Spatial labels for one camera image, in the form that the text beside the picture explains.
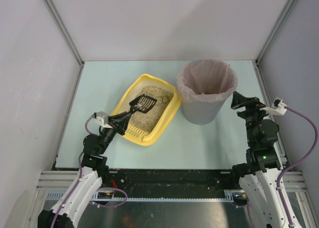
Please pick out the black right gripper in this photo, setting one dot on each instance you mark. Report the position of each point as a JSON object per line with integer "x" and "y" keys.
{"x": 248, "y": 108}

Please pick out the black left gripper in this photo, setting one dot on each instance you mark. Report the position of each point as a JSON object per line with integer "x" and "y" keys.
{"x": 117, "y": 124}

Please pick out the black slotted litter scoop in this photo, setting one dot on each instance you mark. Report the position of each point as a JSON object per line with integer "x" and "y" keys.
{"x": 142, "y": 104}

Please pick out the grey trash bin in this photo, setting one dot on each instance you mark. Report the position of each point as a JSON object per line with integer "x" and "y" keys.
{"x": 201, "y": 113}

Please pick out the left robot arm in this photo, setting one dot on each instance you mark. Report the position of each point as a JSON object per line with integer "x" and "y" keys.
{"x": 92, "y": 174}

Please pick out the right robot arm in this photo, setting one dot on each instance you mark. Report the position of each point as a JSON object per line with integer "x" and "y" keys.
{"x": 260, "y": 177}

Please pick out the beige cat litter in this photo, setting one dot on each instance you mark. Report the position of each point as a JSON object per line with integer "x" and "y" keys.
{"x": 148, "y": 121}

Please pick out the yellow litter box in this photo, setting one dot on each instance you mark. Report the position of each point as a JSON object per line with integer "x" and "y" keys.
{"x": 135, "y": 134}

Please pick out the pink plastic bin liner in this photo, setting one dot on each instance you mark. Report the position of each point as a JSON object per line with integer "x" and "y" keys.
{"x": 206, "y": 80}

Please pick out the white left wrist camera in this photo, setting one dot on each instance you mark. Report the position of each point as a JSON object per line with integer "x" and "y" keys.
{"x": 102, "y": 119}

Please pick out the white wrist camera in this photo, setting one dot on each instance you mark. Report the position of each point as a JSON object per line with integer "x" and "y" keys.
{"x": 102, "y": 119}
{"x": 278, "y": 108}

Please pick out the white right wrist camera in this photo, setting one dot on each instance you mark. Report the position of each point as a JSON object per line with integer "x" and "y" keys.
{"x": 278, "y": 108}

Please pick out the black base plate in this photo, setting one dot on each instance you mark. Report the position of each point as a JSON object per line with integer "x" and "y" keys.
{"x": 171, "y": 184}

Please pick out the right aluminium frame post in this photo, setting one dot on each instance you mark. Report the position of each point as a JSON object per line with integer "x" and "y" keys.
{"x": 285, "y": 12}

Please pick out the aluminium frame post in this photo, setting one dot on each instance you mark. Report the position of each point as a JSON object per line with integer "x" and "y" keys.
{"x": 285, "y": 12}
{"x": 63, "y": 30}

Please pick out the left aluminium frame post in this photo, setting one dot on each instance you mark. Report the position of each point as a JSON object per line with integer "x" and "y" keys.
{"x": 63, "y": 30}

